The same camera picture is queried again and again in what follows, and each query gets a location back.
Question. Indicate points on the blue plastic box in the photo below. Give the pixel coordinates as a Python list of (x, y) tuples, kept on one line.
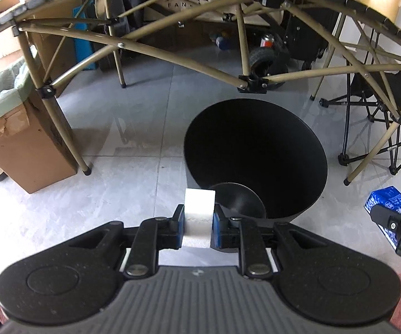
[(83, 45)]

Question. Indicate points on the black trash bin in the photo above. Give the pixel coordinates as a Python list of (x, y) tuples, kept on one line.
[(256, 146)]

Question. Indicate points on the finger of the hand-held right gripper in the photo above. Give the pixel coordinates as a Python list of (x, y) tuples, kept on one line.
[(390, 224)]

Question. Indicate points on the white foam block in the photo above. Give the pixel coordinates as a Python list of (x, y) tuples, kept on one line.
[(198, 212)]

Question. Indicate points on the blue carton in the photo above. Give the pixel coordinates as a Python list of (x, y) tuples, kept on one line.
[(392, 198)]

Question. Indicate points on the red and white can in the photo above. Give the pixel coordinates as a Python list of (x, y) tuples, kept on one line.
[(266, 41)]

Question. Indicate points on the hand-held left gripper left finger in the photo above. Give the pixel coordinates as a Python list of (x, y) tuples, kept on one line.
[(180, 228)]

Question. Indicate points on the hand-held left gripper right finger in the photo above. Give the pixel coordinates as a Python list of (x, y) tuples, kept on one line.
[(217, 231)]

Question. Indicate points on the khaki folding table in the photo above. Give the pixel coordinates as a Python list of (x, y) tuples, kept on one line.
[(252, 84)]

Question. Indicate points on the black case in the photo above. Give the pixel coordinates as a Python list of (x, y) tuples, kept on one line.
[(308, 38)]

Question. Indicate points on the blue can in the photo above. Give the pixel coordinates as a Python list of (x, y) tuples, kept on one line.
[(222, 42)]

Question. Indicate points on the large cardboard box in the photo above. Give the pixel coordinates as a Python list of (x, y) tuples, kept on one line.
[(47, 52)]

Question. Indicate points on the dark grey bag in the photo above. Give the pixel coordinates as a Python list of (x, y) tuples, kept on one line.
[(134, 10)]

